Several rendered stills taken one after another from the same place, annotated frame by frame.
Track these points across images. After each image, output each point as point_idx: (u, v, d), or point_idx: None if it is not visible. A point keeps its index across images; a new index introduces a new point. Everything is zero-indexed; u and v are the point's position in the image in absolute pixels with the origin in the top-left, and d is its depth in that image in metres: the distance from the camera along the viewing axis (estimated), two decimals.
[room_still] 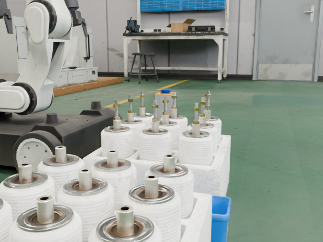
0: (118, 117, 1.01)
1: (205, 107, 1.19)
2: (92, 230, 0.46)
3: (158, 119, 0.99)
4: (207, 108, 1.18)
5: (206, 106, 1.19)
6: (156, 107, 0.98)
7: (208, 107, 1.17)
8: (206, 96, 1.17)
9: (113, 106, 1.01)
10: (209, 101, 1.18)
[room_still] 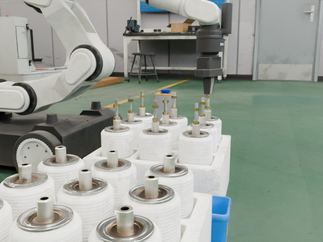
0: (118, 117, 1.01)
1: (205, 107, 1.19)
2: (92, 230, 0.46)
3: (158, 119, 0.99)
4: (207, 109, 1.18)
5: (207, 107, 1.19)
6: (156, 107, 0.98)
7: (207, 108, 1.17)
8: (206, 97, 1.17)
9: (113, 106, 1.01)
10: (209, 102, 1.18)
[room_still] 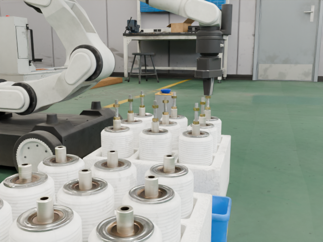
0: (118, 117, 1.01)
1: (205, 108, 1.19)
2: (92, 230, 0.46)
3: (158, 119, 0.99)
4: (206, 110, 1.18)
5: (207, 108, 1.19)
6: (156, 107, 0.98)
7: (206, 109, 1.18)
8: (205, 97, 1.17)
9: (113, 106, 1.01)
10: (208, 103, 1.18)
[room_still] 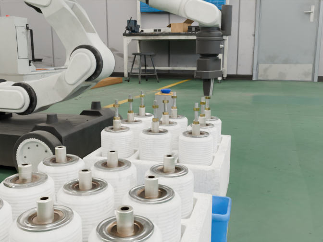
0: (118, 117, 1.01)
1: (210, 109, 1.18)
2: (92, 230, 0.46)
3: (158, 119, 0.99)
4: None
5: (209, 109, 1.18)
6: (156, 107, 0.98)
7: (205, 108, 1.19)
8: (207, 98, 1.19)
9: (113, 106, 1.01)
10: (206, 103, 1.18)
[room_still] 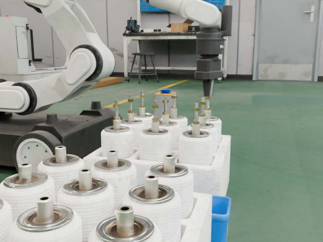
0: (118, 117, 1.01)
1: (210, 110, 1.18)
2: (92, 230, 0.46)
3: (158, 119, 0.99)
4: None
5: (209, 110, 1.18)
6: (156, 107, 0.98)
7: (206, 109, 1.19)
8: (208, 98, 1.19)
9: (113, 106, 1.01)
10: (206, 104, 1.18)
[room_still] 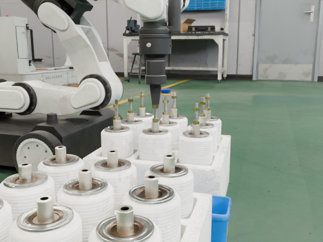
0: (118, 117, 1.01)
1: (210, 110, 1.18)
2: (92, 230, 0.46)
3: (155, 119, 1.00)
4: None
5: (209, 110, 1.18)
6: (157, 107, 0.99)
7: (206, 109, 1.19)
8: (208, 98, 1.19)
9: (113, 106, 1.01)
10: (206, 104, 1.18)
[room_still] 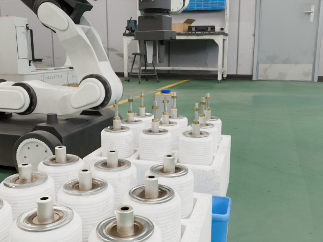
0: (118, 117, 1.01)
1: (210, 110, 1.18)
2: (92, 230, 0.46)
3: (153, 119, 1.00)
4: None
5: (209, 110, 1.18)
6: (155, 107, 0.99)
7: (206, 109, 1.19)
8: (208, 98, 1.19)
9: (113, 106, 1.01)
10: (206, 104, 1.18)
